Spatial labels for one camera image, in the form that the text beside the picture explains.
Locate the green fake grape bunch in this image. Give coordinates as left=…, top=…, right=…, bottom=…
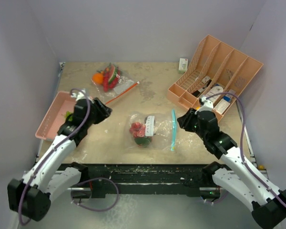
left=62, top=111, right=73, bottom=121

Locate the zip bag with orange watermelon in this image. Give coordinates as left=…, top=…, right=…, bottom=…
left=91, top=62, right=140, bottom=104

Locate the zip bag with fake fruit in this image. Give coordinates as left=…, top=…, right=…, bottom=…
left=123, top=109, right=177, bottom=151

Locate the pink plastic basket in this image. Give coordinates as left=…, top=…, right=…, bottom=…
left=35, top=91, right=76, bottom=141

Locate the red fake strawberry bunch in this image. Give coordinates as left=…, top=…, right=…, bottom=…
left=129, top=122, right=146, bottom=138

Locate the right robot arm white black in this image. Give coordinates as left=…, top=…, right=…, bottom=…
left=177, top=108, right=286, bottom=229

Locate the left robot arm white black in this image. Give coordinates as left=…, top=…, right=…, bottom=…
left=7, top=98, right=112, bottom=226

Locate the white medicine box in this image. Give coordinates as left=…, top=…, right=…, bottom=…
left=214, top=98, right=230, bottom=115

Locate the orange desk organizer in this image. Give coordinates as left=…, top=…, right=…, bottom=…
left=167, top=35, right=263, bottom=120

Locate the small white green box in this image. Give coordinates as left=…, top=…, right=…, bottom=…
left=178, top=58, right=188, bottom=73

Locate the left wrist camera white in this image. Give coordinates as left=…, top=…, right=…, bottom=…
left=70, top=89, right=92, bottom=101

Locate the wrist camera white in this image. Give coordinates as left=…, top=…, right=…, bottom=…
left=70, top=89, right=92, bottom=101
left=197, top=95, right=214, bottom=112

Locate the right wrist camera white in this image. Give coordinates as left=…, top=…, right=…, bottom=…
left=197, top=95, right=214, bottom=112

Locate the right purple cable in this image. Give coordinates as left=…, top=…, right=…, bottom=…
left=204, top=92, right=286, bottom=214

